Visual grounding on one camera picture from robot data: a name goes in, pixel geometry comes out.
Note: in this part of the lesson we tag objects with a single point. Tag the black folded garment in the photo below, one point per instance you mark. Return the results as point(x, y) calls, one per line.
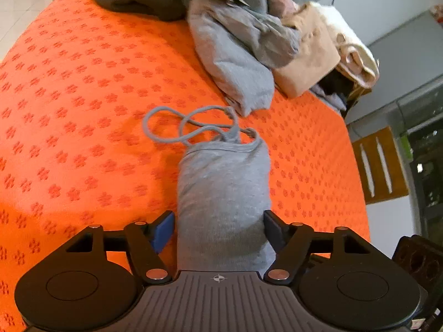
point(337, 84)

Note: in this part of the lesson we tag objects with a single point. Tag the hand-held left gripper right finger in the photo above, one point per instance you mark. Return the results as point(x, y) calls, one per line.
point(273, 231)

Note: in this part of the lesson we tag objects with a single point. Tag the beige garment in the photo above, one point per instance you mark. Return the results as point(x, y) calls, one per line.
point(308, 55)

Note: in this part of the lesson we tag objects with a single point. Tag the white quilted jacket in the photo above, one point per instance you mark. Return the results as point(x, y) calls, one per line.
point(356, 52)

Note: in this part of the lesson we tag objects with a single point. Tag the orange flower-patterned mat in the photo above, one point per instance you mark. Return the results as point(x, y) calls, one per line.
point(86, 128)

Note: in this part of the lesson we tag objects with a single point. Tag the grey camisole top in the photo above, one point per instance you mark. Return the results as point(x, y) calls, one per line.
point(221, 186)

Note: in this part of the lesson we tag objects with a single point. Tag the light grey folded cloth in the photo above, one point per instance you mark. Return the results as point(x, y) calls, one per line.
point(332, 100)

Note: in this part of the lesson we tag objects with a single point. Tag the glass sliding door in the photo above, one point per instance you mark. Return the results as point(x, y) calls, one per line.
point(425, 166)

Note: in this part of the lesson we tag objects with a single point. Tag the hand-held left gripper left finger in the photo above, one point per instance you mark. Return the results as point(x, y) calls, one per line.
point(162, 231)

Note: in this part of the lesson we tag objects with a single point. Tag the light grey sweatshirt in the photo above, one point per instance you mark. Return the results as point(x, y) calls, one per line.
point(235, 58)

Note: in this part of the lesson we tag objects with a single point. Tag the dark wooden chair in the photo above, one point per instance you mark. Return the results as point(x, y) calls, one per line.
point(418, 262)

